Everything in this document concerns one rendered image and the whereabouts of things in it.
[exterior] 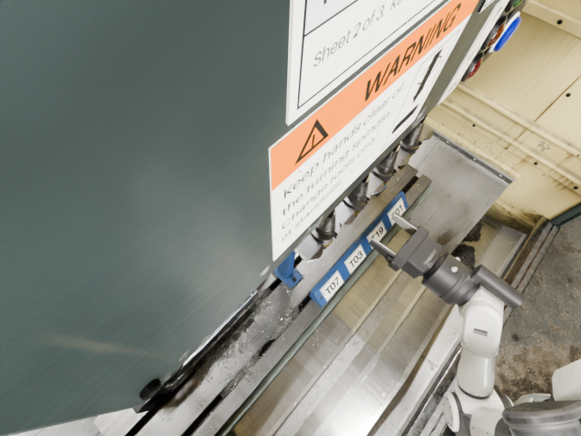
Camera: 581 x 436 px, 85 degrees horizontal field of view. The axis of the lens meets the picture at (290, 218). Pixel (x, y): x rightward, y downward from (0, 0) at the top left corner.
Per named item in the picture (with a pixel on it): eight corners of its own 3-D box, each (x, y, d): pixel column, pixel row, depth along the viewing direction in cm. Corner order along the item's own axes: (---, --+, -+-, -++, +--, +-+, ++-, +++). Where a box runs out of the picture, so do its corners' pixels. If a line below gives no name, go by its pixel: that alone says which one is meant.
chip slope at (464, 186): (475, 212, 140) (514, 180, 117) (384, 336, 116) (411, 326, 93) (321, 106, 165) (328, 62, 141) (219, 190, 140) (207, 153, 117)
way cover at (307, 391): (456, 285, 125) (480, 273, 111) (305, 507, 94) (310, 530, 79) (393, 237, 133) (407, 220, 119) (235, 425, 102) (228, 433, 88)
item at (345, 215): (359, 215, 71) (360, 214, 70) (344, 231, 69) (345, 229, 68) (335, 196, 73) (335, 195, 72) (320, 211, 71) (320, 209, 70)
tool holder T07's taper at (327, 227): (324, 213, 69) (329, 197, 63) (339, 227, 68) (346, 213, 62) (309, 225, 67) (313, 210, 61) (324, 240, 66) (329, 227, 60)
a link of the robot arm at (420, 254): (428, 216, 69) (478, 252, 66) (411, 234, 78) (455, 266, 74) (396, 256, 65) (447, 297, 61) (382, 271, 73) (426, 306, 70)
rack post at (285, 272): (303, 277, 96) (313, 239, 69) (290, 290, 94) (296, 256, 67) (278, 255, 99) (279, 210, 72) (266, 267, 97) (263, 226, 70)
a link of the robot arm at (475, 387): (498, 336, 72) (488, 400, 78) (450, 335, 73) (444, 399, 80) (526, 372, 62) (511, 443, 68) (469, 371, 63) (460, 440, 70)
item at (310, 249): (328, 249, 67) (328, 247, 66) (311, 266, 65) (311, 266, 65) (303, 228, 69) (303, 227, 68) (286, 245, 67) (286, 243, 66)
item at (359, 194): (353, 182, 73) (359, 164, 67) (369, 192, 72) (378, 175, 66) (342, 195, 71) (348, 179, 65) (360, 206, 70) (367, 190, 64)
